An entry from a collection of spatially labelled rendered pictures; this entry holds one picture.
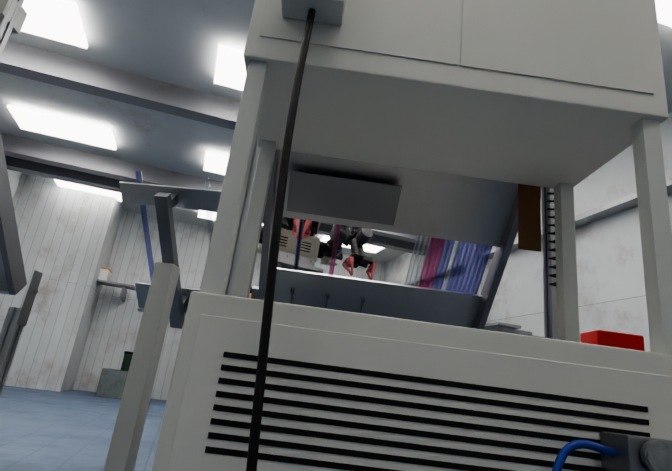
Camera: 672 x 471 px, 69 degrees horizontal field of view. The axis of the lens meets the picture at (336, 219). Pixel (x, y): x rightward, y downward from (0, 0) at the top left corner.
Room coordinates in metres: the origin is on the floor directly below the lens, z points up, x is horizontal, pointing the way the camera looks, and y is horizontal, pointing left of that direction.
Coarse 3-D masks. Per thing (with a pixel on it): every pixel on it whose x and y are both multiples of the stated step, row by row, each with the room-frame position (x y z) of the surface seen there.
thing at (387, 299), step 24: (288, 288) 1.52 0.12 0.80; (312, 288) 1.51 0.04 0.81; (336, 288) 1.50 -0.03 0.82; (360, 288) 1.50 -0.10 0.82; (384, 288) 1.49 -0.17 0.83; (408, 288) 1.48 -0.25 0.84; (432, 288) 1.49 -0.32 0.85; (384, 312) 1.56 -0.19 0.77; (408, 312) 1.55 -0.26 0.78; (432, 312) 1.54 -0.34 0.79; (456, 312) 1.54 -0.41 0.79
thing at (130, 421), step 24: (168, 264) 1.51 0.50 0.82; (168, 288) 1.51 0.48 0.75; (144, 312) 1.51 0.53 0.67; (168, 312) 1.55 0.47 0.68; (144, 336) 1.51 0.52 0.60; (144, 360) 1.51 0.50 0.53; (144, 384) 1.51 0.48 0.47; (120, 408) 1.51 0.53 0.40; (144, 408) 1.54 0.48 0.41; (120, 432) 1.51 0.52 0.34; (120, 456) 1.51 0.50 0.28
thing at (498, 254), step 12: (516, 204) 1.24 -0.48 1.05; (516, 216) 1.24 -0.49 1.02; (516, 228) 1.27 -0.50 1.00; (504, 240) 1.32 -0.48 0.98; (504, 252) 1.32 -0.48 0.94; (492, 264) 1.41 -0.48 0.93; (504, 264) 1.35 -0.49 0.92; (492, 276) 1.40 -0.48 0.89; (492, 288) 1.41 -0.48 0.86; (492, 300) 1.44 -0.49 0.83; (480, 312) 1.50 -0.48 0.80; (480, 324) 1.51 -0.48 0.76
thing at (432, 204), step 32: (320, 160) 1.21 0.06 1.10; (352, 160) 1.20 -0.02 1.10; (288, 192) 1.24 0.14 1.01; (320, 192) 1.23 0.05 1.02; (352, 192) 1.23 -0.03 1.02; (384, 192) 1.22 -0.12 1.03; (416, 192) 1.25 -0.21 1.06; (448, 192) 1.24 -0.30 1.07; (480, 192) 1.24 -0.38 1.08; (512, 192) 1.23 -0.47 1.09; (352, 224) 1.34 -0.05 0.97; (384, 224) 1.33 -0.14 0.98; (416, 224) 1.32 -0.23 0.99; (448, 224) 1.32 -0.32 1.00; (480, 224) 1.31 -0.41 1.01
